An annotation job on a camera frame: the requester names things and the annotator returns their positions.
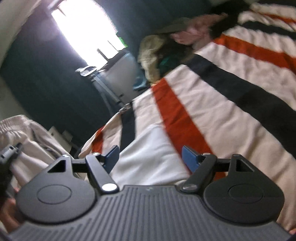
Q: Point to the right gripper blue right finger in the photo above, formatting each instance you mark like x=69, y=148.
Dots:
x=202, y=168

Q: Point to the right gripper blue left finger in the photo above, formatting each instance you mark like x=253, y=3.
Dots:
x=99, y=167

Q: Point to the white sweatshirt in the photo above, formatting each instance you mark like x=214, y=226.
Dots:
x=151, y=159

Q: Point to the dark clothes pile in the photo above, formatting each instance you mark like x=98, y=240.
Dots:
x=172, y=45

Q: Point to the person left hand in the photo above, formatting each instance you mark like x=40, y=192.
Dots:
x=8, y=215

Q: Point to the white and black chair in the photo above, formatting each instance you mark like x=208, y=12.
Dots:
x=65, y=139

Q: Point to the striped bed blanket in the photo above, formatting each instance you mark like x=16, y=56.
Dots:
x=236, y=95

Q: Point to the teal window curtain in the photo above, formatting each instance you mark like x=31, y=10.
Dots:
x=40, y=66

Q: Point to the cream knitted sweater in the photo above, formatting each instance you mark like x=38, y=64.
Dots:
x=148, y=56

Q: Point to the pink garment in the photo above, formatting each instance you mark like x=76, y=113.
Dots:
x=197, y=29

